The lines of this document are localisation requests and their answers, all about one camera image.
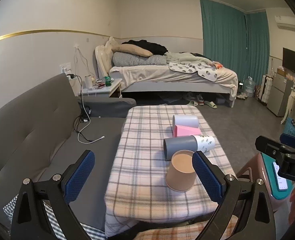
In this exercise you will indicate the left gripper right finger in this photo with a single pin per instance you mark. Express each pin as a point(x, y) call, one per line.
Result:
point(248, 201)

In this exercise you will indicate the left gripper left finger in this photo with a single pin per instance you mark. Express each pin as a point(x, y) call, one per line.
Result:
point(30, 219)

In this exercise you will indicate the brown paper cup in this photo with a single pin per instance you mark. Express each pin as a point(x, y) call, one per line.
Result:
point(181, 174)

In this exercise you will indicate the white cup green print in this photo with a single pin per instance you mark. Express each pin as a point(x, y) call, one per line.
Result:
point(204, 143)

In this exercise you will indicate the white plastic cup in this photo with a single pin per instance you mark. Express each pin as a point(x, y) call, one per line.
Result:
point(186, 120)

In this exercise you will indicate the grey cup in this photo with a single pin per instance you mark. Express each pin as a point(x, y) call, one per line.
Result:
point(175, 144)

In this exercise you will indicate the smartphone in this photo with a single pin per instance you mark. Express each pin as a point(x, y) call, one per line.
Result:
point(281, 182)

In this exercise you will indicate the teal pink stool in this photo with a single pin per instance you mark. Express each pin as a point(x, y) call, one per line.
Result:
point(260, 167)

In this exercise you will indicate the blue laundry basket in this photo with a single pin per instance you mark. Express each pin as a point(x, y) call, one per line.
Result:
point(289, 128)

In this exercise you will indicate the grey cabinet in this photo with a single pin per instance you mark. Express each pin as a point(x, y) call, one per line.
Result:
point(280, 91)

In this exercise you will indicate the water jug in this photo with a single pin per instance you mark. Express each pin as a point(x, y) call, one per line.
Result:
point(249, 87)

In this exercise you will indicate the grey sofa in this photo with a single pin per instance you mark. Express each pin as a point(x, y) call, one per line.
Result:
point(37, 140)

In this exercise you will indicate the television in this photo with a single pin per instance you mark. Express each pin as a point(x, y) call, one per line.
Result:
point(288, 60)

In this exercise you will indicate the white slipper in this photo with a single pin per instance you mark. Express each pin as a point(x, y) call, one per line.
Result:
point(210, 104)

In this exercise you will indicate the plaid table cloth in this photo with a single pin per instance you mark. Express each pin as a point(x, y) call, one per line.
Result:
point(137, 189)

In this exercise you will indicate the pink box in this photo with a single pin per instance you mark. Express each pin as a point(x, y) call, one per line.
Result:
point(181, 131)

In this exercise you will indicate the patterned blanket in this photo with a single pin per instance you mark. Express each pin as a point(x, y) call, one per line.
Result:
point(203, 70)

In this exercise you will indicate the teal curtain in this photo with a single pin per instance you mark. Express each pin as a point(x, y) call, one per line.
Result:
point(238, 40)

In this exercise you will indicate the air conditioner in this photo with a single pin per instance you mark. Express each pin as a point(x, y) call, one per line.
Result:
point(285, 22)

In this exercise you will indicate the white mug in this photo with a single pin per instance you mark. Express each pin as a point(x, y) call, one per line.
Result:
point(88, 81)

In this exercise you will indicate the bed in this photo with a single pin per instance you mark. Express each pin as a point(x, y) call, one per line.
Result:
point(161, 79)

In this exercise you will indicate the white nightstand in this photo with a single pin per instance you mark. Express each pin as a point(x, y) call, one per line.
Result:
point(112, 91)

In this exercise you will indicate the black clothes pile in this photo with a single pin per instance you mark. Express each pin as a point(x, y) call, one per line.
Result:
point(154, 48)

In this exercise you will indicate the striped pillow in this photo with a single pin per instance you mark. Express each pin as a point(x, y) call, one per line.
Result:
point(120, 59)

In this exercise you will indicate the beige pillow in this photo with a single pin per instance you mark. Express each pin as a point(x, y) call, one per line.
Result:
point(131, 49)

